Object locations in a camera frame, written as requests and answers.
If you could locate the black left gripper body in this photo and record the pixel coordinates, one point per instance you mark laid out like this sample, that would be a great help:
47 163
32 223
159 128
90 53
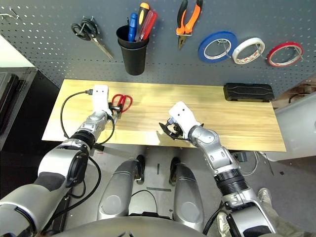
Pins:
116 108

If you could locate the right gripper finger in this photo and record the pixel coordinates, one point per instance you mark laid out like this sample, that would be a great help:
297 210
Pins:
165 124
171 137

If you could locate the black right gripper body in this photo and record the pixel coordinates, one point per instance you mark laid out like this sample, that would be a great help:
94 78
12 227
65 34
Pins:
177 130

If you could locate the orange black needle-nose pliers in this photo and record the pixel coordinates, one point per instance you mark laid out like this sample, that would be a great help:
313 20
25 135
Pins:
181 29

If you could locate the red tape roll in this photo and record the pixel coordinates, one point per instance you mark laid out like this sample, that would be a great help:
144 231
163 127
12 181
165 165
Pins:
284 44

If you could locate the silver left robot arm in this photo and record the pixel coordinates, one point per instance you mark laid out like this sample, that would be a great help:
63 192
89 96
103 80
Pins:
91 126

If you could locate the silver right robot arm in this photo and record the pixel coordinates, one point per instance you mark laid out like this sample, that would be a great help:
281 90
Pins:
214 148

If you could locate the dark grey metal pegboard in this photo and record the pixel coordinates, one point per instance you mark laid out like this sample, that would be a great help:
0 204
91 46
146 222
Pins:
61 37

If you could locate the black plastic tool cup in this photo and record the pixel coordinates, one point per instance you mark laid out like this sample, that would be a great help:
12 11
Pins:
133 61

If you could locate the silver right robot leg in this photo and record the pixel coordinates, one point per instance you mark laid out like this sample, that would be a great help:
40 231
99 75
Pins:
187 197

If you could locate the silver robot leg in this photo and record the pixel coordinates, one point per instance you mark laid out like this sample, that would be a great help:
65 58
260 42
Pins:
116 195
187 197

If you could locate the small black ribbed case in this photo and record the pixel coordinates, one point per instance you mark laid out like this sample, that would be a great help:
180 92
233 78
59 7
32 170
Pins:
247 91

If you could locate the silver left robot leg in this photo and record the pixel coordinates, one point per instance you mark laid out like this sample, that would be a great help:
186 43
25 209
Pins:
116 195

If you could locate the blue tape roll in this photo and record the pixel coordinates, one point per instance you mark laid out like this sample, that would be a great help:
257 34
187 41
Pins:
202 53

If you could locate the black equipment cart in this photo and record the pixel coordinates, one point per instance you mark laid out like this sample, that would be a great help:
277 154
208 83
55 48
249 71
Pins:
32 103

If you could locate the metal tape peg hook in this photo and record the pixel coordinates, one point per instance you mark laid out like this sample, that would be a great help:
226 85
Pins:
224 45
298 53
261 51

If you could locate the grey worn sneaker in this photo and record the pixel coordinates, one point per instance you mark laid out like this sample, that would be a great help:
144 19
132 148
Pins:
223 223
264 195

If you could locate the grey robot torso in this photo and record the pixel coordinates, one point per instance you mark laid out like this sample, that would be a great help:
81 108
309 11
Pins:
123 229

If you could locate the large black ribbed case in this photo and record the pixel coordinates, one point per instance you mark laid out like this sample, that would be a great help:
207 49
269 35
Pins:
10 98

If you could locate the white tape roll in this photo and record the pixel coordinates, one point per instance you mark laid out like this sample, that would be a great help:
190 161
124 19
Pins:
249 42

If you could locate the grey white rounded casing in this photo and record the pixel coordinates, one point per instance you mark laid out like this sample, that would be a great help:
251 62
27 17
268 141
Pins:
296 128

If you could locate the olive trouser leg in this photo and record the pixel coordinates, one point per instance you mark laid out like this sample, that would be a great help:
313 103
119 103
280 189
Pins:
286 217

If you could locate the double metal peg hook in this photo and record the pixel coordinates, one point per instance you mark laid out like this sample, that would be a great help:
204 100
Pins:
10 14

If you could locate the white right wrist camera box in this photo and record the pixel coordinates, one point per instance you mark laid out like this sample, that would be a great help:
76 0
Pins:
182 113

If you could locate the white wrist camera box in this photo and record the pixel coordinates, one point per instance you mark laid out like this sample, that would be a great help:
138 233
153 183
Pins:
182 113
100 96

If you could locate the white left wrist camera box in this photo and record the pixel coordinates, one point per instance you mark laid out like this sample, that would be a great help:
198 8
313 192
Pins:
100 96

